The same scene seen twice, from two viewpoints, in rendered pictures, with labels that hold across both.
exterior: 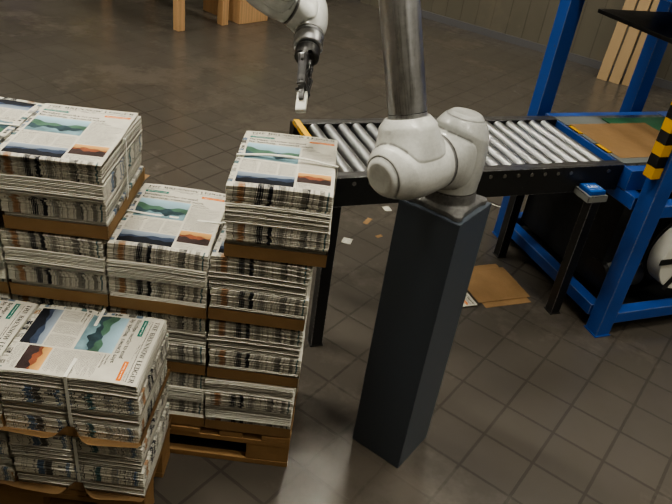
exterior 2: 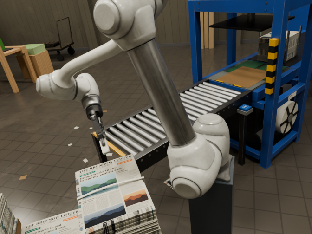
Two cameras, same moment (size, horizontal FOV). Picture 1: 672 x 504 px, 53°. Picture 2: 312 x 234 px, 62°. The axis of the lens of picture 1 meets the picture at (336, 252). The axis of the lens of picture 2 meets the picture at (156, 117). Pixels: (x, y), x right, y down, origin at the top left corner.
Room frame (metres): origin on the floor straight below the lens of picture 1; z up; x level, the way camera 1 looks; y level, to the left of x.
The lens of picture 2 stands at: (0.89, 0.12, 1.83)
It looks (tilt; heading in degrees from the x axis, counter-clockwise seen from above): 29 degrees down; 348
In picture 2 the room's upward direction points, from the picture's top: 8 degrees counter-clockwise
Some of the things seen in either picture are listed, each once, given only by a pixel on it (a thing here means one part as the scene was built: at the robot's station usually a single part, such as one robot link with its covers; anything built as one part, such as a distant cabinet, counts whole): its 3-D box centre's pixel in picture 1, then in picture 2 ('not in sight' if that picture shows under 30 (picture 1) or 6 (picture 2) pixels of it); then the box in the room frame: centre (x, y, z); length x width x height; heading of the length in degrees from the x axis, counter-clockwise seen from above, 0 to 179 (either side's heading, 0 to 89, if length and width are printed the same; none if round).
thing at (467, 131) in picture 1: (456, 148); (210, 139); (1.74, -0.29, 1.17); 0.18 x 0.16 x 0.22; 138
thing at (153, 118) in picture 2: not in sight; (159, 122); (2.64, -0.28, 0.77); 0.47 x 0.05 x 0.05; 24
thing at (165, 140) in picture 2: (484, 181); (199, 126); (2.49, -0.55, 0.74); 1.34 x 0.05 x 0.12; 114
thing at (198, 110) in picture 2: (484, 146); (188, 107); (2.77, -0.57, 0.77); 0.47 x 0.05 x 0.05; 24
